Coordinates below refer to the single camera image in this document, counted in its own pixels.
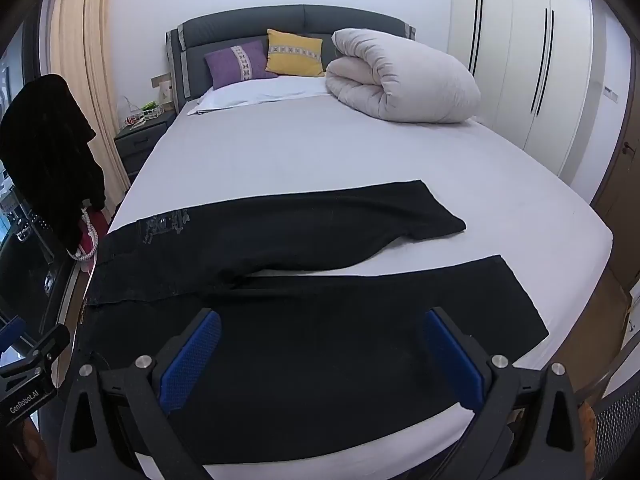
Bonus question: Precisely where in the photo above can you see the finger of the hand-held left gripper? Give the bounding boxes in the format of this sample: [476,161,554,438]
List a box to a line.
[0,314,71,378]

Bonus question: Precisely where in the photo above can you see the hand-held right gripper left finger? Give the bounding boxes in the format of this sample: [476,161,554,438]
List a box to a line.
[56,307,222,480]

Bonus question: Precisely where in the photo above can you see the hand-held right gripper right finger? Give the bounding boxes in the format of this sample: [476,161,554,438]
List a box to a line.
[421,306,587,480]

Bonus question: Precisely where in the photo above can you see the black pants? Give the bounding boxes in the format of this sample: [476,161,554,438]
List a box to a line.
[72,178,550,466]

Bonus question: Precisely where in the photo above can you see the grey mesh chair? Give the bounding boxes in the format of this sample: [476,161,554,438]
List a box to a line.
[574,342,640,480]

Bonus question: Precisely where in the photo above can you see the black hanging jacket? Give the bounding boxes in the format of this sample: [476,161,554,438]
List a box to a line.
[0,73,107,252]

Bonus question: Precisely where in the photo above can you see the grey nightstand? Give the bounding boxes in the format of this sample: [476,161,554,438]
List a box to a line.
[113,112,177,187]

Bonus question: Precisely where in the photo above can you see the brown wooden door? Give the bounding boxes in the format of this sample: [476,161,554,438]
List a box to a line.
[590,92,640,293]

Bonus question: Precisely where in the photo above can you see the bed with white sheet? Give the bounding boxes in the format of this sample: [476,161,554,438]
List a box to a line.
[70,77,614,480]

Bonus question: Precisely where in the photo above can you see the white flat pillow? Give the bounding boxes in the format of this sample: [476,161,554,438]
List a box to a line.
[188,76,335,117]

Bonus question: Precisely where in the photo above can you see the beige curtain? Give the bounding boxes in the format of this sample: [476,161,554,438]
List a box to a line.
[49,0,132,192]

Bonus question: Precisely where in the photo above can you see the folded white duvet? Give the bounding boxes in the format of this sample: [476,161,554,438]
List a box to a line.
[325,28,482,124]

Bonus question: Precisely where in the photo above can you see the purple pillow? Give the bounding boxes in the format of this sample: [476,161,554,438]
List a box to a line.
[204,40,279,90]

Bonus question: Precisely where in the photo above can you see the white wardrobe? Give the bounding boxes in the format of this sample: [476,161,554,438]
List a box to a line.
[446,0,597,187]

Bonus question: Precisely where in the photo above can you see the yellow pillow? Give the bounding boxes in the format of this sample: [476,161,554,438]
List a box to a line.
[264,28,325,78]

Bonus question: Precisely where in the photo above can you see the grey padded headboard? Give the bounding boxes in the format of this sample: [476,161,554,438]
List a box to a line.
[165,4,417,114]

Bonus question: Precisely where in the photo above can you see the pink item with white cord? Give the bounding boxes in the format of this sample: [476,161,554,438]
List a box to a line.
[66,199,109,267]

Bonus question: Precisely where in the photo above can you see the wall socket panel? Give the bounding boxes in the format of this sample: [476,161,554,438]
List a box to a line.
[151,74,174,107]

